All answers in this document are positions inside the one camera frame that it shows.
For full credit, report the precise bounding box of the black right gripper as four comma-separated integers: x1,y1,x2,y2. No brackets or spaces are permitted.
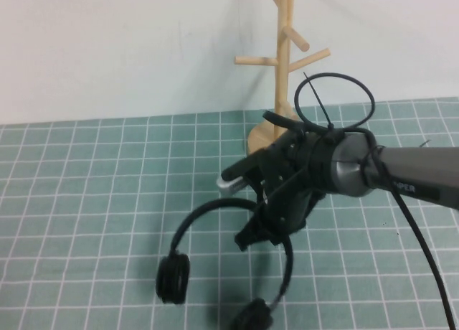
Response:
235,129,336,253

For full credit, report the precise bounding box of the black over-ear headphones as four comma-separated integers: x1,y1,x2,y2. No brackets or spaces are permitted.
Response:
154,197,293,330

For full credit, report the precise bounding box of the wooden branch headphone stand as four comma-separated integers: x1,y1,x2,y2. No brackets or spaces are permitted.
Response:
235,0,331,156

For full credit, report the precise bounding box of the teal checkered tablecloth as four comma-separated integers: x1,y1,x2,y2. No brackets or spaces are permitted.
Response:
0,98,459,330

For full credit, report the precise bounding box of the black zip tie loop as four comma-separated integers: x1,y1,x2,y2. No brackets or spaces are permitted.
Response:
293,71,376,141

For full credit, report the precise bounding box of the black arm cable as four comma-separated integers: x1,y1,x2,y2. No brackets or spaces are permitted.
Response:
263,110,457,330

